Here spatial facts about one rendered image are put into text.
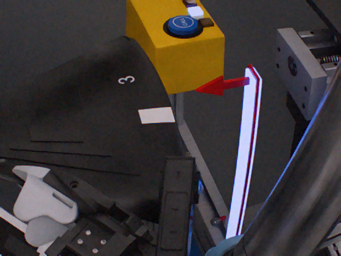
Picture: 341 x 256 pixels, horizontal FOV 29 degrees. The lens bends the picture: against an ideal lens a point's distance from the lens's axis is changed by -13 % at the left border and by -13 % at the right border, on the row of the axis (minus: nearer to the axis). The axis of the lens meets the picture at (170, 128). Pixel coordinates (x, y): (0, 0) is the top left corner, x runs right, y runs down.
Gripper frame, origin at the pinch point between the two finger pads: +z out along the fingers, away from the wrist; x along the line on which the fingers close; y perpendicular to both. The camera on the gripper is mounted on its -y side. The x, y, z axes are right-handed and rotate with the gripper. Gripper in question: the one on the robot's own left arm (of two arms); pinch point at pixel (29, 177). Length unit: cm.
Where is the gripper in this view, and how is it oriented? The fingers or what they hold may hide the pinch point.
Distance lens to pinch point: 65.4
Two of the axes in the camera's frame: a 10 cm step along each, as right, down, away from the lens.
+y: -5.7, 6.3, -5.2
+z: -8.2, -4.0, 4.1
